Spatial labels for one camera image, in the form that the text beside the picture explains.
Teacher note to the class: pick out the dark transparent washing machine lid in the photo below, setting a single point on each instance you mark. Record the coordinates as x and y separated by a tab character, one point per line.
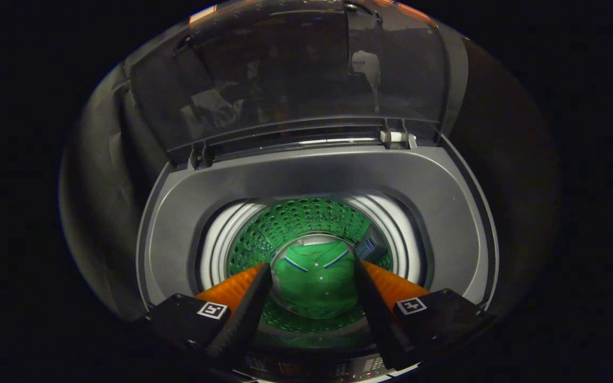
285	69

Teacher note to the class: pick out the grey washing machine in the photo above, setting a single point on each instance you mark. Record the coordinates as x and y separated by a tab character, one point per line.
312	170

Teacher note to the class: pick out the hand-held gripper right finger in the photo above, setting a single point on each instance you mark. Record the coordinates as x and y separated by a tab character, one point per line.
378	319

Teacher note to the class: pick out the green polo shirt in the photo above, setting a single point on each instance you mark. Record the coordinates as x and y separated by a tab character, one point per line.
312	287

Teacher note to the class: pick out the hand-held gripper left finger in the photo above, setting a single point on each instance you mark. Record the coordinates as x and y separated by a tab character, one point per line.
245	319

